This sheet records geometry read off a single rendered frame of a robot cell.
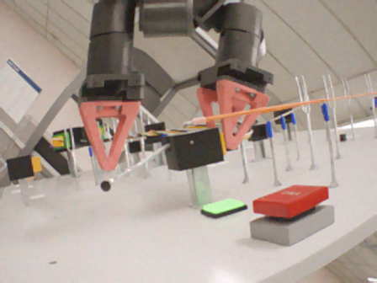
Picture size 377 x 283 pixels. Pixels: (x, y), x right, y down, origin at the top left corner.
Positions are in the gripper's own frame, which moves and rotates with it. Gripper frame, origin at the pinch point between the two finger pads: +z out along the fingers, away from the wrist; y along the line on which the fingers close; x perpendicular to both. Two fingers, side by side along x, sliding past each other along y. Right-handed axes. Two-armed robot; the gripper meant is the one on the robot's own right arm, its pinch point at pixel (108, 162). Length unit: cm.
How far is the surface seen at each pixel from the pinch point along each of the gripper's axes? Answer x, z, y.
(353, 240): -14.3, 6.4, -25.4
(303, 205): -10.6, 3.1, -22.2
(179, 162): -8.0, 0.1, -1.4
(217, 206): -10.5, 4.8, -6.0
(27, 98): 59, -107, 771
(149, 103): -35, -18, 108
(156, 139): -22, -4, 56
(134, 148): -19, -1, 67
